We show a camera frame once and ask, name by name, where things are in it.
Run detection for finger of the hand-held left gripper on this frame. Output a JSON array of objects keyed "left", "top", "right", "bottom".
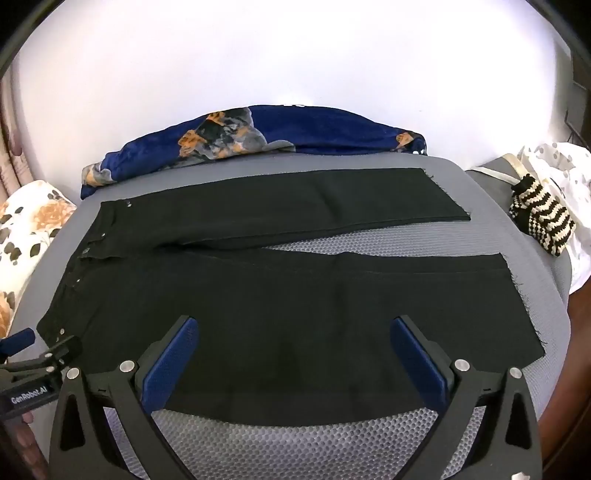
[
  {"left": 0, "top": 327, "right": 37, "bottom": 366},
  {"left": 0, "top": 335, "right": 83, "bottom": 380}
]

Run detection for grey mesh mat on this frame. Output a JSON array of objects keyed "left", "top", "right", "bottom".
[{"left": 44, "top": 152, "right": 575, "bottom": 480}]

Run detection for cream strap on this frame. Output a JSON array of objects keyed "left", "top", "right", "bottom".
[{"left": 466, "top": 154, "right": 527, "bottom": 188}]

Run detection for white floral pillow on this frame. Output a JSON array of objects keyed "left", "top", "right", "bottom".
[{"left": 0, "top": 180, "right": 77, "bottom": 340}]

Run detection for black pants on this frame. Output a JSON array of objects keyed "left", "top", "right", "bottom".
[{"left": 36, "top": 167, "right": 546, "bottom": 428}]

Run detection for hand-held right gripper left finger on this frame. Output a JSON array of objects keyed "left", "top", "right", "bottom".
[{"left": 48, "top": 315, "right": 200, "bottom": 480}]

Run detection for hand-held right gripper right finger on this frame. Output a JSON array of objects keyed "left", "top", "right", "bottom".
[{"left": 390, "top": 315, "right": 543, "bottom": 480}]

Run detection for white dotted cloth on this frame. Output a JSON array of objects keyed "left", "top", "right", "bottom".
[{"left": 517, "top": 142, "right": 591, "bottom": 294}]

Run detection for black cream striped knit bag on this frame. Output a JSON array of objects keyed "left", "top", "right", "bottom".
[{"left": 508, "top": 175, "right": 577, "bottom": 257}]

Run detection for pinkish brown curtain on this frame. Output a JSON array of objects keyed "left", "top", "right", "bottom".
[{"left": 0, "top": 78, "right": 35, "bottom": 204}]

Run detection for grey mattress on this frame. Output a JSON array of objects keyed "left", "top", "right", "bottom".
[{"left": 464, "top": 154, "right": 573, "bottom": 296}]

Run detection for dark stand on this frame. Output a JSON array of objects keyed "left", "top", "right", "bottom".
[{"left": 566, "top": 46, "right": 591, "bottom": 148}]

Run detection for blue floral blanket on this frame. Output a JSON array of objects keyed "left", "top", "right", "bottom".
[{"left": 81, "top": 105, "right": 428, "bottom": 200}]

